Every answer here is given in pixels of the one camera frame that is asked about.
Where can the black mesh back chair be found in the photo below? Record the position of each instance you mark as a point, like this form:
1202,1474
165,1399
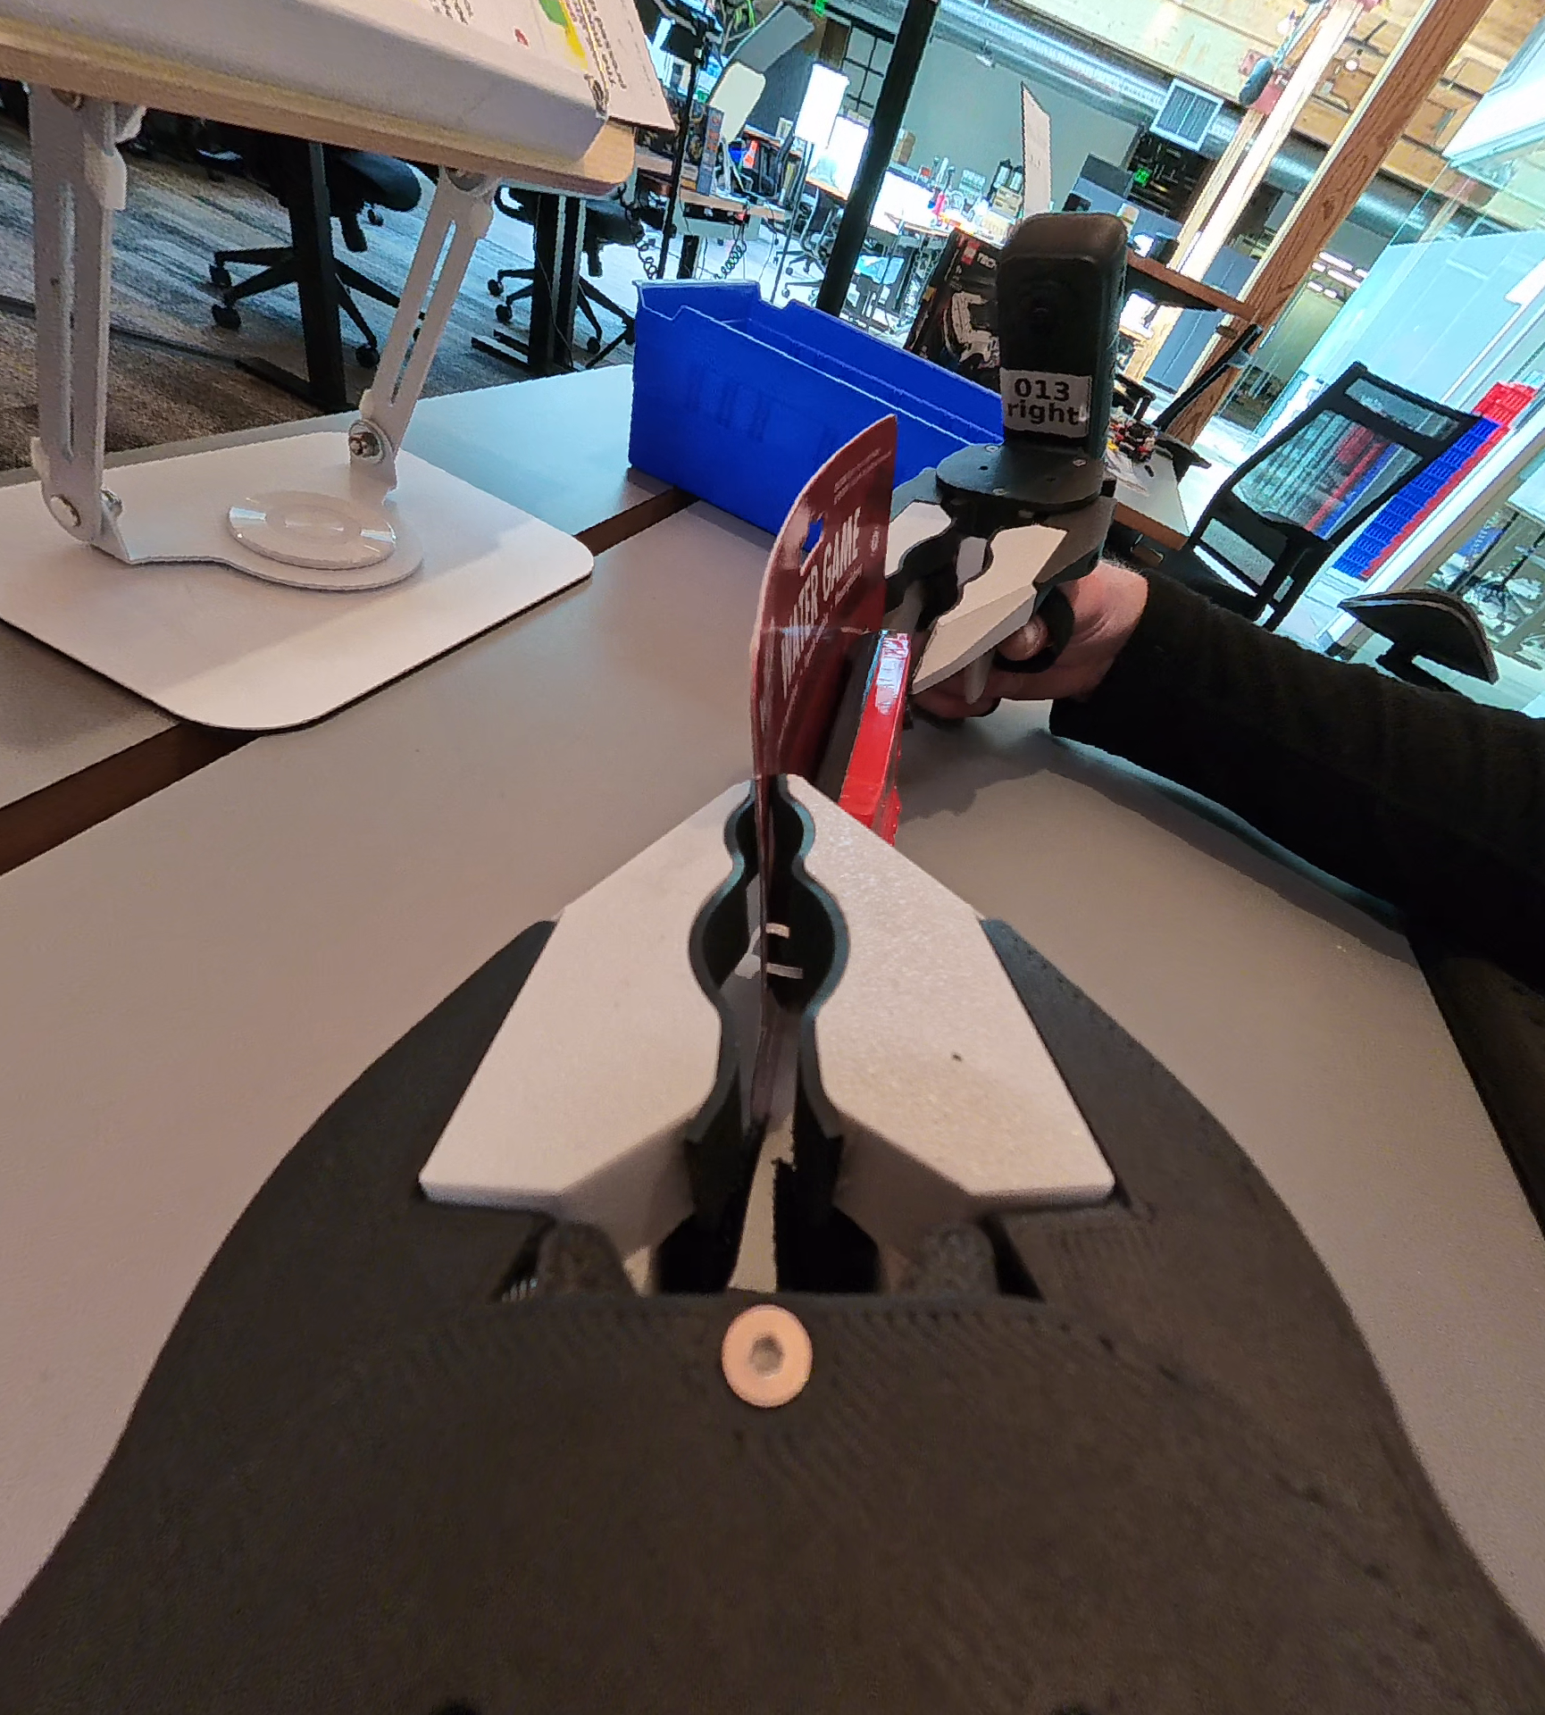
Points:
1336,463

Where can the stack of blue red crates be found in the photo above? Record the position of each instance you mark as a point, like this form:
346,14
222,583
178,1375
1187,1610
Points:
1456,454

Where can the black chair armrest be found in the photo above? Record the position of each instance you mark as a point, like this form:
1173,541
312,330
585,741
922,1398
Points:
1422,637

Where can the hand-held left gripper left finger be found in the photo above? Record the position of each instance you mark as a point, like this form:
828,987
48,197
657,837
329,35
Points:
585,1058

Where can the metal vent grille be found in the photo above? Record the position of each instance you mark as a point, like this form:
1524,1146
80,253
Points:
1187,111

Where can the person's right hand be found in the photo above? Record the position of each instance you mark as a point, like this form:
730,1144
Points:
1103,630

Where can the black printed box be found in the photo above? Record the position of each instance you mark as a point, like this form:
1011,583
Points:
953,310

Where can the wooden stand top board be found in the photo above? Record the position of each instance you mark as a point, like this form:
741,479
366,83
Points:
183,93

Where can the red handheld toy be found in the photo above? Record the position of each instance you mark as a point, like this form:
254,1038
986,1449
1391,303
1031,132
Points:
814,603

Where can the wooden post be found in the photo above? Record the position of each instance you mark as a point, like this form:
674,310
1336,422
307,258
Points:
1347,174

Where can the black office chair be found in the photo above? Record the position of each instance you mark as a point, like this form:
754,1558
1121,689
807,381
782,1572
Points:
371,189

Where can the tan cardboard panel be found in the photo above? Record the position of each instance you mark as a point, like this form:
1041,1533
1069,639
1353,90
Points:
1036,149

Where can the wooden side table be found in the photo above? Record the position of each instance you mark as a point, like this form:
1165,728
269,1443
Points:
1155,503

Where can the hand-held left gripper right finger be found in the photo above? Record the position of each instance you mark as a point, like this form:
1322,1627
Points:
946,1058

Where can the blue plastic bin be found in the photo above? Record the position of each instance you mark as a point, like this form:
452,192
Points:
718,401

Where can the slim black chair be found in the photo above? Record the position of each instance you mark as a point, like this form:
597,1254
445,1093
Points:
1215,374

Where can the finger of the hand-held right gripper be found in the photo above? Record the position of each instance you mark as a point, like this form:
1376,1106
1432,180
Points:
1002,589
927,535

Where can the person's right forearm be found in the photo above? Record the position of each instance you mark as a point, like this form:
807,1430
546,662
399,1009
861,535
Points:
1362,778

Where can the black pole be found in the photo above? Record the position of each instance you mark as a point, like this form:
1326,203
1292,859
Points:
878,149

